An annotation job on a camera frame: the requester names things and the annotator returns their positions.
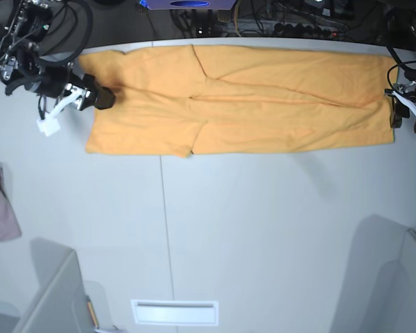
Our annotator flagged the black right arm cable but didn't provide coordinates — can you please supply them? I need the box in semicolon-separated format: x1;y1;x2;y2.
34;0;94;67

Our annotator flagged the grey left bin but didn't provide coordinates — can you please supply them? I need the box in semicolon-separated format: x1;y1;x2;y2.
14;249;95;332

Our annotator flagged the yellow T-shirt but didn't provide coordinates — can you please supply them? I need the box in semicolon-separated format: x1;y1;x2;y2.
79;45;394;157

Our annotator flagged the wooden pencil in bin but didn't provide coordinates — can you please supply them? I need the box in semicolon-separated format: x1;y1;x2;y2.
87;300;99;328

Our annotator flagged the purple box with blue oval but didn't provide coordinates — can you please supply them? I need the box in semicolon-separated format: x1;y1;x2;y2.
144;0;236;10

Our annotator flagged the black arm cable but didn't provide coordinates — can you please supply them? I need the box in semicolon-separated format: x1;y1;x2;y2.
34;0;94;67
384;13;416;91

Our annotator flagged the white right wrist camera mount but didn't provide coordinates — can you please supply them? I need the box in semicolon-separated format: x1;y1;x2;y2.
37;83;89;137

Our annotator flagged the white table slot plate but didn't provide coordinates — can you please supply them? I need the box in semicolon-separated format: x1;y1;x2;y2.
131;300;219;326

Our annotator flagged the grey right bin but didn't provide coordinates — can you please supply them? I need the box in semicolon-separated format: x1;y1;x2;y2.
376;229;416;332

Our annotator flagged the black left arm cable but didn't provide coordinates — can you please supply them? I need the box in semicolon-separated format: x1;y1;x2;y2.
384;13;416;91

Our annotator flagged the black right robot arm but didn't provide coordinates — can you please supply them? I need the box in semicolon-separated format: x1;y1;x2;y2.
0;1;116;111

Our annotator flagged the grey bin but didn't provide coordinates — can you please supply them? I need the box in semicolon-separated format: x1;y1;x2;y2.
376;229;416;332
14;249;95;332

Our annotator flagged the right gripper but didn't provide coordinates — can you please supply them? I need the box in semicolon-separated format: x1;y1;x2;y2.
5;67;116;110

